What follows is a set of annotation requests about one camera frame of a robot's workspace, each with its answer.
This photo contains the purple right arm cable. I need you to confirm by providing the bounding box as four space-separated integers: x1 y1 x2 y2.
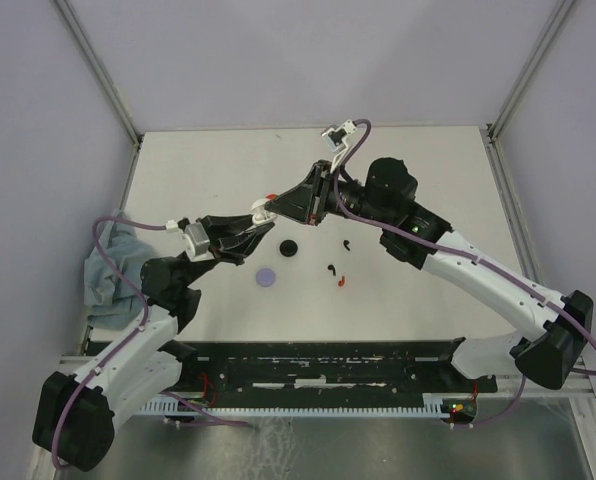
335 118 596 376

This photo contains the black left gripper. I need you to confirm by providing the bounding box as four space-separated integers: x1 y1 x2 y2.
181 210 275 289

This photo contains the white cable duct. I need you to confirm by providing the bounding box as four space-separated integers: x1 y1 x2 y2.
136 395 449 419

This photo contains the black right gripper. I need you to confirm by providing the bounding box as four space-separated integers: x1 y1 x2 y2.
265 160 392 229

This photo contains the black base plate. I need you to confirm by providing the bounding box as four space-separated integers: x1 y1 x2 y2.
172 340 497 408

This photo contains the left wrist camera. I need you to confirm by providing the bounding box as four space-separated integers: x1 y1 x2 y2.
165 218 213 262

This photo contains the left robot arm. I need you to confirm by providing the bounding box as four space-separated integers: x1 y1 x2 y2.
32 208 277 471

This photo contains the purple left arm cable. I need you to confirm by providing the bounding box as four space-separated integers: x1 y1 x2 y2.
51 215 189 469

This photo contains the purple earbud charging case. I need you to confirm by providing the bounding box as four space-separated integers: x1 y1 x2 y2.
255 268 277 288

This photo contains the white earbud charging case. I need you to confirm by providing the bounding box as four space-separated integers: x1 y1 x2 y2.
251 198 277 226

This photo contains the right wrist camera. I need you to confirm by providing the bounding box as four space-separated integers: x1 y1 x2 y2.
321 120 357 173

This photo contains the light blue cloth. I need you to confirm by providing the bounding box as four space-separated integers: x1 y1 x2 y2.
83 221 155 331

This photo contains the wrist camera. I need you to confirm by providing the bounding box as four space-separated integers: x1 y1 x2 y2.
321 120 357 173
165 218 213 262

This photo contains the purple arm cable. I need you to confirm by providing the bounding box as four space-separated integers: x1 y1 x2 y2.
51 215 189 469
335 118 596 376

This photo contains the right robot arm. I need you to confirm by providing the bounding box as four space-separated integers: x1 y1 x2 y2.
265 157 594 391

